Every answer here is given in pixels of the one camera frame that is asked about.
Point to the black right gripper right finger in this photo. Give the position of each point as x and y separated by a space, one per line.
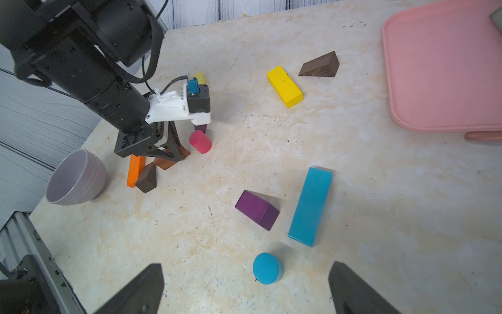
351 294

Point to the yellow rectangular block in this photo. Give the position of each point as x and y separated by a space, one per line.
285 87

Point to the pink plastic tray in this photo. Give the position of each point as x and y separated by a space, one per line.
443 66

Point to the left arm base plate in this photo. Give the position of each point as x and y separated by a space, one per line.
27 290

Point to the orange rectangular block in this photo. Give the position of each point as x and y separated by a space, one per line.
136 166

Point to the silver metal fork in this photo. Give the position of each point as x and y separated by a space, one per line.
493 137

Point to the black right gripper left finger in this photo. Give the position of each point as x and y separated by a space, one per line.
142 294

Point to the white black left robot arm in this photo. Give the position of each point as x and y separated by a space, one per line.
96 51

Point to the dark brown rectangular block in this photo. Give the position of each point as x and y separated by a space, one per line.
147 180

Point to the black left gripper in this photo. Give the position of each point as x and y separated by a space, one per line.
143 142

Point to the dark brown triangular block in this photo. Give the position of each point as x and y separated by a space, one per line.
323 66

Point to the green white checkered cloth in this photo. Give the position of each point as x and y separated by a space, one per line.
496 18

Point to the teal rectangular block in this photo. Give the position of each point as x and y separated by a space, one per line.
309 210

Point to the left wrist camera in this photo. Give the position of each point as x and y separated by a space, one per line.
192 104

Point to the pink cylinder block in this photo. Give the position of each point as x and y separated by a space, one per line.
200 142

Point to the long yellow block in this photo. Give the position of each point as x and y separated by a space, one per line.
201 80

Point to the teal cylinder block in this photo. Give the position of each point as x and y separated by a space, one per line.
267 268

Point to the lilac ceramic bowl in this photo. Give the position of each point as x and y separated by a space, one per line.
80 177

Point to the aluminium front rail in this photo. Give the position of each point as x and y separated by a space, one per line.
20 238

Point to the purple triangular block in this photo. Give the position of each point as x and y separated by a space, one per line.
202 128
259 210

